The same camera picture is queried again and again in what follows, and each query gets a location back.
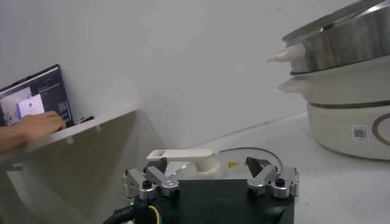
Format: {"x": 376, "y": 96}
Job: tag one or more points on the black laptop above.
{"x": 45, "y": 88}

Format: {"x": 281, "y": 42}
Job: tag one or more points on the white side table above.
{"x": 76, "y": 161}

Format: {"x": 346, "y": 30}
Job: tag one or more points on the stainless steel steamer basket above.
{"x": 350, "y": 42}

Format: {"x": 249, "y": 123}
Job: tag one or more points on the white electric cooking pot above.
{"x": 338, "y": 131}

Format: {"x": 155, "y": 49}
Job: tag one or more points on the small black device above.
{"x": 86, "y": 119}

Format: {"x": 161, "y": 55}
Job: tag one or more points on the person's hand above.
{"x": 39, "y": 126}

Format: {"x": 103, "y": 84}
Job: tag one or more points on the person's forearm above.
{"x": 10, "y": 138}

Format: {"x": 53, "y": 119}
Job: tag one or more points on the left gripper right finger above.
{"x": 265, "y": 179}

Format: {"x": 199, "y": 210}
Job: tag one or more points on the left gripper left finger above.
{"x": 158, "y": 181}

